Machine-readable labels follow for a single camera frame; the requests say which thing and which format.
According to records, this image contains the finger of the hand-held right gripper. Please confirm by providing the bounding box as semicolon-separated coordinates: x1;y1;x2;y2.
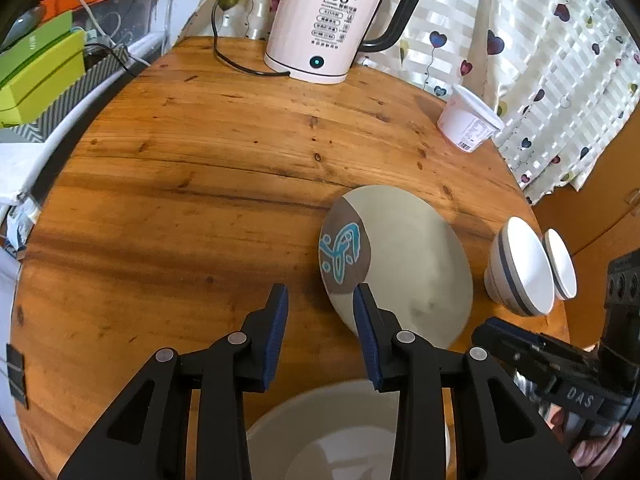
471;316;546;377

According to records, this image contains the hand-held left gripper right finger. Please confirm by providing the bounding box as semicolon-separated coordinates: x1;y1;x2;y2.
351;282;583;480

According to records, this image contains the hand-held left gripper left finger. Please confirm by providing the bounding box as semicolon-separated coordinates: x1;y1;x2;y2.
57;282;291;480

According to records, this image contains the white blue-striped bowl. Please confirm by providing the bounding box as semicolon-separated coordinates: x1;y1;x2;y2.
543;228;577;301
484;216;557;317

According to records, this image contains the beige plate with blue pattern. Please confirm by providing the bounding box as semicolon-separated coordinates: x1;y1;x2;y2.
318;185;474;348

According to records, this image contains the large cream bowl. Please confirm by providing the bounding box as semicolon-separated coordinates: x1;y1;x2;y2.
245;379;452;480

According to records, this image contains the person's right hand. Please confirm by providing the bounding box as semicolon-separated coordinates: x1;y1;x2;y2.
550;406;631;469

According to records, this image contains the wooden cabinet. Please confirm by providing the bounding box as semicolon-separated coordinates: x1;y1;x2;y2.
530;105;640;256

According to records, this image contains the white plastic tub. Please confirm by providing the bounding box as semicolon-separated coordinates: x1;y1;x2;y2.
437;84;506;153

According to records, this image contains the heart-print curtain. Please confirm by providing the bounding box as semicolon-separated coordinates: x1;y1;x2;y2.
170;0;640;193

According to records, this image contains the grey zigzag-pattern box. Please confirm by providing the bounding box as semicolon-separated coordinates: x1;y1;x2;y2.
10;42;131;143

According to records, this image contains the white electric kettle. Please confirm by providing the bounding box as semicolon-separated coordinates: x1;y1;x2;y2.
264;0;423;86

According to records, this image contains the green box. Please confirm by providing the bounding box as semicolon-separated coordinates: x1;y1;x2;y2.
0;10;88;128

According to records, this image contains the black kettle cable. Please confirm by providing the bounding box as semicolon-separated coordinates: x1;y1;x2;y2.
209;0;292;78

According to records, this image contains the white cable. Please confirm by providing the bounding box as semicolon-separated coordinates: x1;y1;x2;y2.
64;0;122;47

